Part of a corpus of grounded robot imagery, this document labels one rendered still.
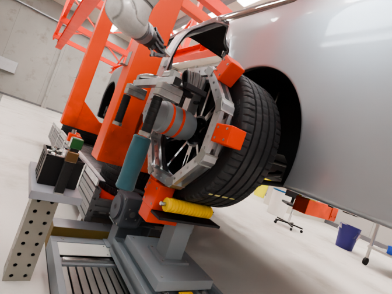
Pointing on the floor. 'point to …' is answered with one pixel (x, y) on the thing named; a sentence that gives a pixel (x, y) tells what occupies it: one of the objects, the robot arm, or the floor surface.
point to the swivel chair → (291, 209)
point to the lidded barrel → (276, 208)
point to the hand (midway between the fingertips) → (165, 53)
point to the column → (29, 240)
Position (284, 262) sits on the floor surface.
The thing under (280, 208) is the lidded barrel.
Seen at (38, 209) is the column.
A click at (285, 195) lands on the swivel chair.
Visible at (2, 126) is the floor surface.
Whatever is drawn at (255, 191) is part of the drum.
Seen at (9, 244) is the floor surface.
